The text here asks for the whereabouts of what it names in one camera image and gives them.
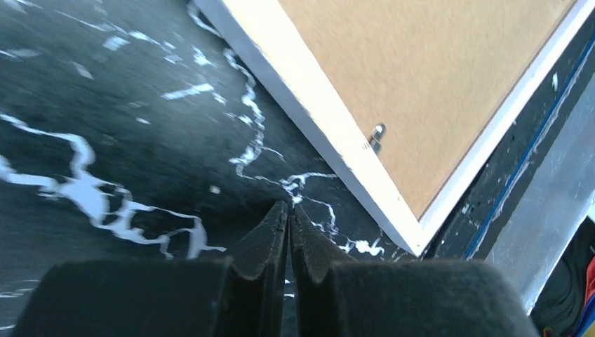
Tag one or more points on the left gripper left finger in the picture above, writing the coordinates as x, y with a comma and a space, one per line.
239, 294

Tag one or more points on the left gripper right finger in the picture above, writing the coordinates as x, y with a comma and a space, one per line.
338, 295

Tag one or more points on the frame backing board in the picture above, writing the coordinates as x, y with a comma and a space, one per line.
434, 72

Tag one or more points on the wooden picture frame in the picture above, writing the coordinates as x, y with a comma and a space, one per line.
265, 39

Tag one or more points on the aluminium rail base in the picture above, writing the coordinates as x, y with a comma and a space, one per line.
526, 203

